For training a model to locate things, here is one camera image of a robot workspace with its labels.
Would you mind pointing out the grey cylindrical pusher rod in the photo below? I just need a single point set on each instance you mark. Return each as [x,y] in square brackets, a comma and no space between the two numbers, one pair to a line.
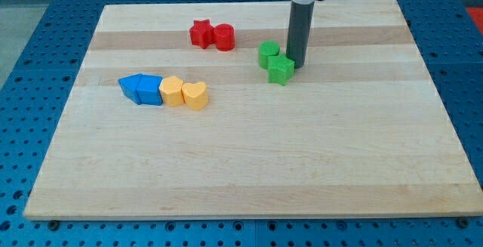
[298,32]

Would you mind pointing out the green cylinder block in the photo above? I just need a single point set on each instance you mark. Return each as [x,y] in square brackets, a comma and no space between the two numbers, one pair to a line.
[267,49]

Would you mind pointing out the green star block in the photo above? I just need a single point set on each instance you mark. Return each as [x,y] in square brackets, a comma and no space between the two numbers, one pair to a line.
[280,69]

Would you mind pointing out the red cylinder block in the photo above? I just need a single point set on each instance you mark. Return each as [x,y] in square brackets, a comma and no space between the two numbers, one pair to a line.
[224,37]

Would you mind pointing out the red star block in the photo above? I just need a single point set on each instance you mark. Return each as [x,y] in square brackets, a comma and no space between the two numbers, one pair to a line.
[202,33]

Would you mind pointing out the yellow heart block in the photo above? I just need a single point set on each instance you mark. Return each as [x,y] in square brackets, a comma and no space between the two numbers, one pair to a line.
[195,95]

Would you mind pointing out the yellow hexagon block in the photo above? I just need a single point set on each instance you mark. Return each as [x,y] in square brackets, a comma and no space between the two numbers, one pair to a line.
[171,91]

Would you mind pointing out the wooden board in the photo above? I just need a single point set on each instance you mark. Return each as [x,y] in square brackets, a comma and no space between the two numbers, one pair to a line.
[358,132]

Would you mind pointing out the blue cube block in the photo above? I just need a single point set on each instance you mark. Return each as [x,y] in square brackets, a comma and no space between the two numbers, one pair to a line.
[148,90]

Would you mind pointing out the blue triangle block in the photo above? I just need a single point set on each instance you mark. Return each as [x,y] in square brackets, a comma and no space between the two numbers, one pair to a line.
[129,85]

